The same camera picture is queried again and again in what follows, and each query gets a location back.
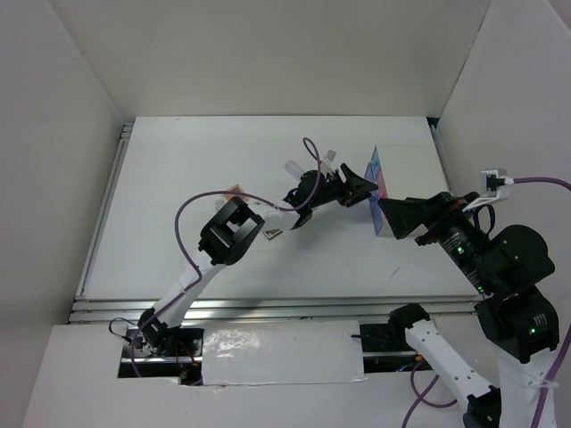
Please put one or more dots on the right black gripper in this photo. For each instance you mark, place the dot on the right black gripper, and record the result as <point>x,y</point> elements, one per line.
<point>426,218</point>

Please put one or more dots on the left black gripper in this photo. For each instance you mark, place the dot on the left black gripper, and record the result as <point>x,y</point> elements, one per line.
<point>354,187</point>

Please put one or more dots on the blue drawer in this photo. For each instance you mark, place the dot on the blue drawer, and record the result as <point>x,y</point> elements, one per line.
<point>369,174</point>

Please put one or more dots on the pink drawer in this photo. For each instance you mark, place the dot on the pink drawer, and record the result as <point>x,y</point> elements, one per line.
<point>380,181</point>

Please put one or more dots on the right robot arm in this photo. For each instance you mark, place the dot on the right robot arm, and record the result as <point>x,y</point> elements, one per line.
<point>519,322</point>

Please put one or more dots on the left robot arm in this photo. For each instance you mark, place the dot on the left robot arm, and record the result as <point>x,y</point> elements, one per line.
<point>229,234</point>

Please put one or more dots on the white drawer cabinet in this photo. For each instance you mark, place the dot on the white drawer cabinet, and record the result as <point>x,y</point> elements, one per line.
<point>412,171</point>

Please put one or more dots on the clear bottle black cap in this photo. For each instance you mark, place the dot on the clear bottle black cap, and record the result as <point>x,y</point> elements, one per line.
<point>294,169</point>

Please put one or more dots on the brown long eyeshadow palette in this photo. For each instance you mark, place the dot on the brown long eyeshadow palette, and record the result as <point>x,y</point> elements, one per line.
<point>272,233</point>

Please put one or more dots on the peach four-pan palette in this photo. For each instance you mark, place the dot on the peach four-pan palette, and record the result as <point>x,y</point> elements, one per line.
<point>235,191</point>

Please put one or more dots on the white cover plate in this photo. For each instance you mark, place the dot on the white cover plate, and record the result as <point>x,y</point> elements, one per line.
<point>282,353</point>

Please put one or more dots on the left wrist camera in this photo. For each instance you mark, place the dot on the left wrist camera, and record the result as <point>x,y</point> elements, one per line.
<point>327,164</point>

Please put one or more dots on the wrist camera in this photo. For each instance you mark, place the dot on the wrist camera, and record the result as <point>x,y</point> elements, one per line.
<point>496,188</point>
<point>327,164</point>

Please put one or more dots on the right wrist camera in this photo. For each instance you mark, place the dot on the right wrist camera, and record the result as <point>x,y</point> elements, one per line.
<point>496,188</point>

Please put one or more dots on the aluminium rail frame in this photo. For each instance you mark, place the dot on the aluminium rail frame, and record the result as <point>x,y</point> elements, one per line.
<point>333,266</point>

